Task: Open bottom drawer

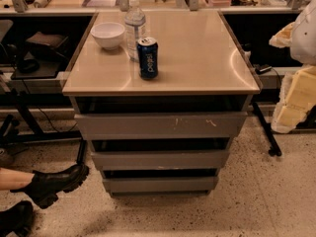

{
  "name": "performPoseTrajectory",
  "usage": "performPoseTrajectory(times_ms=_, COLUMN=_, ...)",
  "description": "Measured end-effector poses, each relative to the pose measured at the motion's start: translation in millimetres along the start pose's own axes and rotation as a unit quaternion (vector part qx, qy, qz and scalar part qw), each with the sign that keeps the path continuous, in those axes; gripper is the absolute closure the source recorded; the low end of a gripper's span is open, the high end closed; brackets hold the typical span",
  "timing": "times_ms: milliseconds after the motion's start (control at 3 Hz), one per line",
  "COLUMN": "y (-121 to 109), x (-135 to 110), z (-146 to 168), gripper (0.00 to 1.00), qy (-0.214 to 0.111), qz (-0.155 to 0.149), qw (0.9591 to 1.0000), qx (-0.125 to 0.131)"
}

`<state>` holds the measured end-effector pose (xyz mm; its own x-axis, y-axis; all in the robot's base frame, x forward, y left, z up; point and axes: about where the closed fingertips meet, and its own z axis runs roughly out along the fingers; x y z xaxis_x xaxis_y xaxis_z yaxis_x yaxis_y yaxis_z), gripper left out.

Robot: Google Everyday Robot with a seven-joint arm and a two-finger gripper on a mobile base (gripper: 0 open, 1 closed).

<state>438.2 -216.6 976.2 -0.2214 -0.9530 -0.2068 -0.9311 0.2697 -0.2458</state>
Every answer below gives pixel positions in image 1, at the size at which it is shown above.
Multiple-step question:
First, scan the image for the black desk frame left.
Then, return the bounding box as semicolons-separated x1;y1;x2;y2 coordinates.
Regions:
0;77;86;164

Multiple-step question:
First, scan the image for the person's bare leg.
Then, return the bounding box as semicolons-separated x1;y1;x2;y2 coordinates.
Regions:
0;168;34;191

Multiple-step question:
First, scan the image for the black boot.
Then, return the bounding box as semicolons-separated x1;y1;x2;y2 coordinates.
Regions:
11;164;89;209
0;200;34;237

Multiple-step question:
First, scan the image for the white bowl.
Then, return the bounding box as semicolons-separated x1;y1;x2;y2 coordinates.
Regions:
90;22;125;50

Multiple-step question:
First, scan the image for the black device on shelf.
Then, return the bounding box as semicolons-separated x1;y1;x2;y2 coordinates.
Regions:
10;31;70;81

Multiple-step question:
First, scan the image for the grey top drawer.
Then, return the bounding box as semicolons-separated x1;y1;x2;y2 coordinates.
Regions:
75;112;247;140

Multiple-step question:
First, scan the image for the clear plastic water bottle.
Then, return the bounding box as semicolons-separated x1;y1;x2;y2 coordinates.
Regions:
124;0;146;61

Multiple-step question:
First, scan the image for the black table leg right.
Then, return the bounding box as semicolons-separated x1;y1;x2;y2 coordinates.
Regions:
252;102;282;157

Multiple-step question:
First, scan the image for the black power adapter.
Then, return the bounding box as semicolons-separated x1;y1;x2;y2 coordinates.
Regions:
255;64;272;75

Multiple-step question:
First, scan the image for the grey drawer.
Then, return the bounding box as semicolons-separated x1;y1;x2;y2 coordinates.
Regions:
103;177;218;194
75;112;247;140
92;150;229;170

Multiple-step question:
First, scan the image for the grey drawer cabinet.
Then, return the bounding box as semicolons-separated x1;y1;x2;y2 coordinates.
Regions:
61;9;263;198

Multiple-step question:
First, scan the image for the blue pepsi can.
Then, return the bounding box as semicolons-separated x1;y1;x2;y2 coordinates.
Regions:
137;37;158;80

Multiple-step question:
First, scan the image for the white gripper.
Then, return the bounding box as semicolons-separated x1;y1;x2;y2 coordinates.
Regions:
269;23;316;133

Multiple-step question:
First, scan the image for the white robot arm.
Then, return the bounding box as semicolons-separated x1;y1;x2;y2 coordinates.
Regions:
269;0;316;133

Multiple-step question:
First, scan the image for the black boot lower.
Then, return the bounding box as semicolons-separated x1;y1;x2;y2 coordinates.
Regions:
0;200;34;237

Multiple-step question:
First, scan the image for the grey bottom drawer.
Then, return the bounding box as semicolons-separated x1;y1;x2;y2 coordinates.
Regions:
103;177;218;194

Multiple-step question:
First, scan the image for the grey middle drawer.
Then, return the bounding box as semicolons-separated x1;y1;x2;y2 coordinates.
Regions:
92;150;229;170

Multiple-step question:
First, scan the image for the black boot upper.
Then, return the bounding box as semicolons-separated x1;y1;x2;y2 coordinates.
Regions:
11;164;89;209

